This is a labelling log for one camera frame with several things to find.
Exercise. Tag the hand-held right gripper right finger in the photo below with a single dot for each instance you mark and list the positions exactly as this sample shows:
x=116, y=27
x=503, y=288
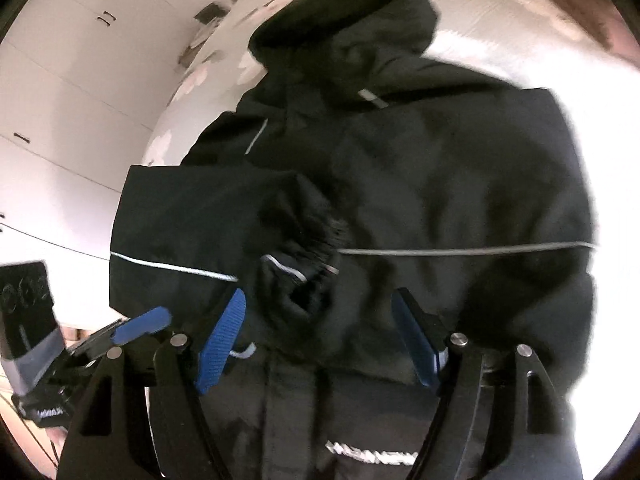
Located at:
x=415, y=340

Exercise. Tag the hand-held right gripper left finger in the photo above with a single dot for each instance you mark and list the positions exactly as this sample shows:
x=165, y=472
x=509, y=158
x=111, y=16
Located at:
x=222, y=340

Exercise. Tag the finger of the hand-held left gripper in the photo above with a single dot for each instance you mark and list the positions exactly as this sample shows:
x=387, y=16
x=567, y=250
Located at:
x=145, y=322

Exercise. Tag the black jacket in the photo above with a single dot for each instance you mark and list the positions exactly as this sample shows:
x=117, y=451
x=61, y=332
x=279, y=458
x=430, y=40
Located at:
x=425, y=185

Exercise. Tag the white wardrobe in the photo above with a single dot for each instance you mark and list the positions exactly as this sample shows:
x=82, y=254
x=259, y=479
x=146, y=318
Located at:
x=75, y=85

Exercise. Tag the beige nightstand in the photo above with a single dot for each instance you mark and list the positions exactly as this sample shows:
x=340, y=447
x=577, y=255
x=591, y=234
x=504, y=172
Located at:
x=197, y=47

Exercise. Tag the dark small box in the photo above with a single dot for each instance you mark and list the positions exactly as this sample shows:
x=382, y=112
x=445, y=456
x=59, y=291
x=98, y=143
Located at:
x=209, y=13

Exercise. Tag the bed with floral quilt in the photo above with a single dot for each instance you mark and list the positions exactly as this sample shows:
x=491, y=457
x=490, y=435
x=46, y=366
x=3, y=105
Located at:
x=475, y=20

